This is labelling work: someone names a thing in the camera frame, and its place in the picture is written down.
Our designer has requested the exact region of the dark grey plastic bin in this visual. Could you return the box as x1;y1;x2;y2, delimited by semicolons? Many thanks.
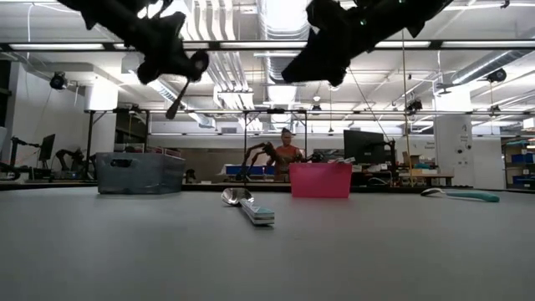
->
94;151;186;196

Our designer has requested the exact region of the person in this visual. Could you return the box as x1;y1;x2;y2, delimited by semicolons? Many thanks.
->
267;127;305;181

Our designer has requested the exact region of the grey table mat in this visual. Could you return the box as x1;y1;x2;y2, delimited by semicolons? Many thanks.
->
0;186;535;301

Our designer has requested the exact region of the silver ceiling air duct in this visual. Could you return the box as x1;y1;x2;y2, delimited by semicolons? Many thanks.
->
257;0;313;105

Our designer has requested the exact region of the black metal spoon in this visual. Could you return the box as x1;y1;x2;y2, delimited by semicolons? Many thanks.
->
165;80;190;121

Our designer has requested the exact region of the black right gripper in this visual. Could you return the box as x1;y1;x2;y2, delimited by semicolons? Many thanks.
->
281;0;380;88

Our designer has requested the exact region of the green handled metal spoon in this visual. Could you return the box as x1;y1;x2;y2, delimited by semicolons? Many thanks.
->
420;187;501;204

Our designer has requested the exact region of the black monitor on stand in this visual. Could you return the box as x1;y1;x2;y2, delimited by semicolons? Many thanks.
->
343;129;397;176

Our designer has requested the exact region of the black overhead rig beam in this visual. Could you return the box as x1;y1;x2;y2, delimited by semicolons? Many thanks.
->
0;39;535;52

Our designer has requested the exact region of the blue box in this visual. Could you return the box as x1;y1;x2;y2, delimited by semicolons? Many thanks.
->
224;164;276;176

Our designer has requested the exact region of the small black monitor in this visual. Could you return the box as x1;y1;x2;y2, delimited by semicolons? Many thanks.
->
37;133;57;169

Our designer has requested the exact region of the shelf with blue bins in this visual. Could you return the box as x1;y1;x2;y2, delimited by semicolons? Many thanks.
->
502;140;535;190

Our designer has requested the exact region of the teal white patterned handle spoon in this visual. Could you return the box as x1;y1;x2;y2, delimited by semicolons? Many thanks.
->
221;187;276;227

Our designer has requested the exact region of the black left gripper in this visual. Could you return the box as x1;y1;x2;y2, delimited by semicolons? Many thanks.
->
136;11;211;87

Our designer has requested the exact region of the red plastic bin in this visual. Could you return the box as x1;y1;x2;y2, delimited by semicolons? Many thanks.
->
288;162;354;199

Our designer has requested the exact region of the black background frame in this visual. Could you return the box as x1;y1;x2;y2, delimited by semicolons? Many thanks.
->
84;107;309;186

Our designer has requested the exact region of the black ceiling spotlight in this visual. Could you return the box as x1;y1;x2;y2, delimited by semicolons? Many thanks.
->
486;68;508;84
48;70;69;91

